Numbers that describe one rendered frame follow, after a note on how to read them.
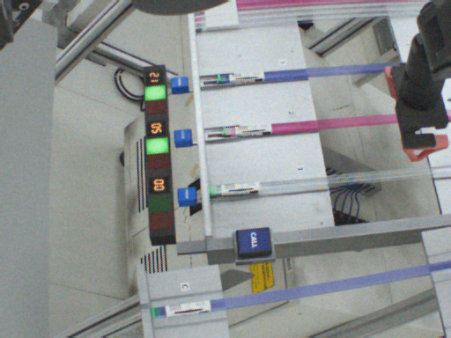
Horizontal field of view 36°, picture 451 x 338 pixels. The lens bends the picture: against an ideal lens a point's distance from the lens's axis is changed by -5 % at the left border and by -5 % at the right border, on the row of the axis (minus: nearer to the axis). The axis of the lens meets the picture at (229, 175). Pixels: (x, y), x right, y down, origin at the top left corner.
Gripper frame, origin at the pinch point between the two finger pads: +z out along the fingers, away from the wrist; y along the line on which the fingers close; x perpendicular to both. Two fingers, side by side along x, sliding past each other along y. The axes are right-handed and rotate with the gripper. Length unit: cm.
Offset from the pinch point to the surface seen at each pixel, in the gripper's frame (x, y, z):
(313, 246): 15.2, -10.7, 14.7
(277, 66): 17.2, 23.7, 13.8
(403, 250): -13, 9, 71
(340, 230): 10.9, -9.4, 12.6
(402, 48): -6.7, 26.3, 14.4
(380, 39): -54, 178, 200
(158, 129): 38.6, 12.8, 14.2
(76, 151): 69, 49, 78
